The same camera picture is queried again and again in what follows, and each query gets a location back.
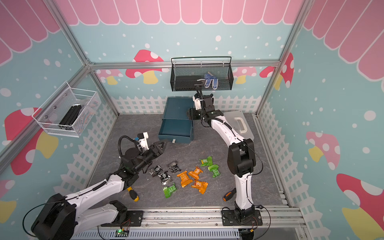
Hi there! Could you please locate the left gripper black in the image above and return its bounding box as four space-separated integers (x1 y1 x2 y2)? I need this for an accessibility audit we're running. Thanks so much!
134 139 169 173

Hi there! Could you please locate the teal top drawer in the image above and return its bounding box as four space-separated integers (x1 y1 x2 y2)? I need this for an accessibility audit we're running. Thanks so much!
158 119 194 144

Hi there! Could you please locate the dark teal drawer cabinet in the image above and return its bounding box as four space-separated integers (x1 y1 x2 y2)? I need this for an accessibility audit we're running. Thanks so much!
163 97 194 120

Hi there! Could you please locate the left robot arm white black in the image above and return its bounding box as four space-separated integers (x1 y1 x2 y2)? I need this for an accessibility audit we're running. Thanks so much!
26 136 168 240

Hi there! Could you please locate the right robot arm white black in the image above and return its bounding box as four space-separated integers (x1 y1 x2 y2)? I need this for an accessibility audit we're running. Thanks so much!
188 85 256 221

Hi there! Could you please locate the clear plastic storage box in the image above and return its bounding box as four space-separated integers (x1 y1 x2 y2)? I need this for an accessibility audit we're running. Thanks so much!
224 111 255 140

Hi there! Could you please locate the black box in mesh basket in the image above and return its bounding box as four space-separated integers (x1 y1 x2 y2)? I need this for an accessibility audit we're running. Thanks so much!
172 76 203 92

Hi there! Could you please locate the blue white item in basket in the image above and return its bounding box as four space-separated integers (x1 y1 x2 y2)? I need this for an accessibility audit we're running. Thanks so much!
197 72 219 90

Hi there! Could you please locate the orange cookie packet top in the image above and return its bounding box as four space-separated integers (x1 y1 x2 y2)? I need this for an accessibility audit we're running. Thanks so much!
188 167 203 181

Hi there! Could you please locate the green cookie packet bottom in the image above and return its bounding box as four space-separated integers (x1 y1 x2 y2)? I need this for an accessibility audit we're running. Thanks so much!
163 184 177 199

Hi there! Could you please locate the green cookie packet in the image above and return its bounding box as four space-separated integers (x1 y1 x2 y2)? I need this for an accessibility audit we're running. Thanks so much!
201 156 213 167
208 165 220 178
163 184 177 199

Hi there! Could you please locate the green cookie packet top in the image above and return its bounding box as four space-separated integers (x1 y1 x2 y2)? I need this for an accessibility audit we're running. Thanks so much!
201 156 213 167

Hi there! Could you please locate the yellow black screwdriver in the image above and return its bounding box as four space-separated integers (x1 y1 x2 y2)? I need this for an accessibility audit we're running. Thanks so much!
127 187 139 202

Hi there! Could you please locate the green cookie packet right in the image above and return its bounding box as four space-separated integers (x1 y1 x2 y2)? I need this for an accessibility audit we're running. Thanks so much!
208 165 220 178

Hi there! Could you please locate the orange cookie packet bottom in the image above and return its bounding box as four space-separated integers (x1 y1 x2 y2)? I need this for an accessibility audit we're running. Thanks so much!
191 180 209 195

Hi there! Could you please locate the orange black screwdriver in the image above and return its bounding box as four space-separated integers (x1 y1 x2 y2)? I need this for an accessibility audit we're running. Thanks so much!
223 188 237 202

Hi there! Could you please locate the green lit circuit board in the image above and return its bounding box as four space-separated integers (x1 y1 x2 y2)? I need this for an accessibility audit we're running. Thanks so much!
115 229 130 238

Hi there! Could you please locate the black device in white basket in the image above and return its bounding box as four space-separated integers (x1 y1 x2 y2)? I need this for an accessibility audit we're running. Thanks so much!
58 104 82 131

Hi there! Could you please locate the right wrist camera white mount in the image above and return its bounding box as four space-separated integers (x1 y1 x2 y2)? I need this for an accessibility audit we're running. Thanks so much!
193 96 202 111

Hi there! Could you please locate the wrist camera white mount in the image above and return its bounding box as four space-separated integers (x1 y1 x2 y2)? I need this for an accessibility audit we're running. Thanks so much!
193 96 202 111
134 132 149 152

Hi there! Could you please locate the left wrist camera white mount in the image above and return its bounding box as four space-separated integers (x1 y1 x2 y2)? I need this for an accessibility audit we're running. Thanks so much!
134 132 149 152

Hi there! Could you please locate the black wire mesh basket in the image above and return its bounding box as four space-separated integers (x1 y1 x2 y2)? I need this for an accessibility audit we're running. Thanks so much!
170 56 234 92

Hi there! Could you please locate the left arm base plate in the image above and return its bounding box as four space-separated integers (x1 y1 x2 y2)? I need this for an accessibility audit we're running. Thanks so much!
101 211 144 228

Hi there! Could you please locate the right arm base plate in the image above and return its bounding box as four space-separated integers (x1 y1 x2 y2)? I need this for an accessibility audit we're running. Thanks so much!
221 208 263 227

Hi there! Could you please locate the white wire wall basket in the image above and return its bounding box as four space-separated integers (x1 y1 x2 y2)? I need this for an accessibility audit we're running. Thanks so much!
32 82 102 138

